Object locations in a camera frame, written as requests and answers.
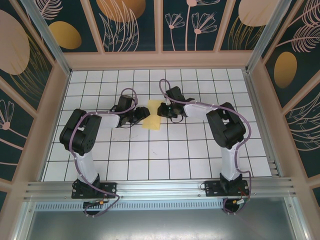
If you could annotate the aluminium frame post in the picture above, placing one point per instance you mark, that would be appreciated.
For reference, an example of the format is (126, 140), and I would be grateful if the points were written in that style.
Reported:
(51, 43)
(265, 37)

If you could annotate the long aluminium mounting rail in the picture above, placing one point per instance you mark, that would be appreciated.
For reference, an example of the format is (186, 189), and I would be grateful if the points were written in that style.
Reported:
(160, 188)

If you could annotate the small controller board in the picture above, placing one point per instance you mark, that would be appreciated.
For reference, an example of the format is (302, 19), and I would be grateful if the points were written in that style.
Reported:
(239, 201)
(93, 202)

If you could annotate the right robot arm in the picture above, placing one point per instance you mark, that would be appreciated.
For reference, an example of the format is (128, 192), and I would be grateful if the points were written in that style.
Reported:
(230, 165)

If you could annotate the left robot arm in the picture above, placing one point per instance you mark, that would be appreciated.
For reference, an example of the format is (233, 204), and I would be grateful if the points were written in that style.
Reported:
(86, 167)

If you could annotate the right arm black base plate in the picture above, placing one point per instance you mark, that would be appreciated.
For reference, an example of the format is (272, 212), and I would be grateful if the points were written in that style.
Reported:
(212, 188)

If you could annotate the grey metal panel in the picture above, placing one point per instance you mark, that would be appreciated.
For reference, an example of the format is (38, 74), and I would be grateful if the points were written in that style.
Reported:
(160, 225)

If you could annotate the aluminium side rail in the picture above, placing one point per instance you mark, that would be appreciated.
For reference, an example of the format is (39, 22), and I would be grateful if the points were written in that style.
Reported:
(262, 125)

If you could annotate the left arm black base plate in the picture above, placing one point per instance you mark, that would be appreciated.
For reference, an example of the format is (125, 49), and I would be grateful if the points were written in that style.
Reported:
(110, 188)

